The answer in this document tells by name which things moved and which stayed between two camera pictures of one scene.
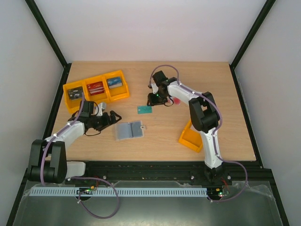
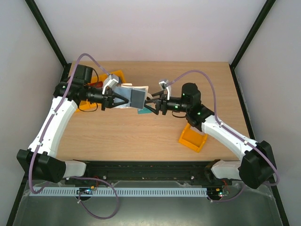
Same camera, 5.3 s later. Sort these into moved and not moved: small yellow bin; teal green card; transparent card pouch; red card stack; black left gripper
Moved: black left gripper; transparent card pouch
Not moved: small yellow bin; teal green card; red card stack
